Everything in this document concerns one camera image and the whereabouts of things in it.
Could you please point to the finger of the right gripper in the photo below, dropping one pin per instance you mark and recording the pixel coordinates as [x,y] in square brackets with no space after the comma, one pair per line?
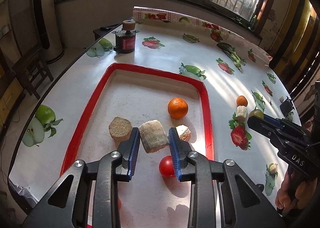
[255,123]
[277,123]

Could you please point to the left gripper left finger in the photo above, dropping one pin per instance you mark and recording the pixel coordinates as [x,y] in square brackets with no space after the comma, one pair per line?
[129,151]

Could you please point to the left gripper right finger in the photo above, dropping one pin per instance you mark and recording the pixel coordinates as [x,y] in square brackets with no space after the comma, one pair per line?
[179,150]

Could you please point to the pale cork chunk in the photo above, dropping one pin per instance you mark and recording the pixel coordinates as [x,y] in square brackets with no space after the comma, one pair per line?
[184,133]

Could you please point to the green grape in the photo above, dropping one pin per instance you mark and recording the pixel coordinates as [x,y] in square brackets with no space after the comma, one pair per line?
[257,113]

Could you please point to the large round cork block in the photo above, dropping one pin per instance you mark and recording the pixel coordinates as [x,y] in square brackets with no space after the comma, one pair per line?
[120,129]

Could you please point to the large red tomato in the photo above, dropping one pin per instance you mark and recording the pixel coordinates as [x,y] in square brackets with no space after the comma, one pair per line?
[166,168]

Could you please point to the rectangular cork block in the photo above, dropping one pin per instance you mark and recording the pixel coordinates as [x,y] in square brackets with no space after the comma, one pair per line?
[153,136]

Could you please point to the small hexagonal cork block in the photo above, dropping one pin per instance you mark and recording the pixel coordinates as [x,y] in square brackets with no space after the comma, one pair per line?
[241,113]

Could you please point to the small tangerine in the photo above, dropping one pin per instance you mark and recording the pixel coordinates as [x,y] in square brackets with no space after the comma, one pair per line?
[241,101]

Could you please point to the large orange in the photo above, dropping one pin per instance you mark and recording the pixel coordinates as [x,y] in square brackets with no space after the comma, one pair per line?
[119,204]

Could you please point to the small cork cube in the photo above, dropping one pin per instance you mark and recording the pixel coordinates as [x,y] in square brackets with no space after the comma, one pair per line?
[272,169]

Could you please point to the person right hand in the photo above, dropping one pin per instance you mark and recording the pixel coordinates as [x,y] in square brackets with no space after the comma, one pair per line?
[290,196]

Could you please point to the black small box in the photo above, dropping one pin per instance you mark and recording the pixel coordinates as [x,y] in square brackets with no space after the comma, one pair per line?
[286,106]

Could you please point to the red white tray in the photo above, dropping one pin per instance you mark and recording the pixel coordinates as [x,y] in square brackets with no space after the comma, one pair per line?
[141,94]

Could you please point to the fruit print tablecloth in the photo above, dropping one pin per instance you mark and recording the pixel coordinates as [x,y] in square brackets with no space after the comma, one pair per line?
[177,47]

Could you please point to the dark red jar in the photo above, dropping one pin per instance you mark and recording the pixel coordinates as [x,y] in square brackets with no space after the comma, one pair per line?
[126,37]

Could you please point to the white standing air conditioner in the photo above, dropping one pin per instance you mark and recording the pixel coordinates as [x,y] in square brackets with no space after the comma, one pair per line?
[47,30]

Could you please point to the wooden stool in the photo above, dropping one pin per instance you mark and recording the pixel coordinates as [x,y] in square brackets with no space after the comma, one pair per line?
[31,70]

